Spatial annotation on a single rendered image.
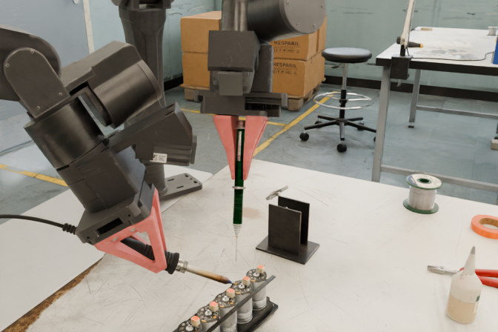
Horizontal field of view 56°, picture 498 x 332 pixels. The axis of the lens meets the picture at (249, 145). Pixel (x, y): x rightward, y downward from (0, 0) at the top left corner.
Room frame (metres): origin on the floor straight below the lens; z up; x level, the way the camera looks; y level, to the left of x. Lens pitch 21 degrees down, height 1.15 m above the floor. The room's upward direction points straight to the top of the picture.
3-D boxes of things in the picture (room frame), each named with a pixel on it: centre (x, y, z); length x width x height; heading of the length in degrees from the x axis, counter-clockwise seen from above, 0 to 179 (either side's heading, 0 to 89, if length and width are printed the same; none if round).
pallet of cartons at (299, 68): (4.38, -0.06, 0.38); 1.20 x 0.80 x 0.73; 69
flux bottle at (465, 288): (0.47, -0.26, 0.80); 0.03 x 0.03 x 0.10
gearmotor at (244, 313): (0.44, 0.01, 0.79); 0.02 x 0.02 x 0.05
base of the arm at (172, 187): (0.79, 0.19, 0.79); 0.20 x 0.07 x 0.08; 126
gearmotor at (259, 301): (0.46, -0.01, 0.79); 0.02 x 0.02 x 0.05
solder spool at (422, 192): (0.75, -0.31, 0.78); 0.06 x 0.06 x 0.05
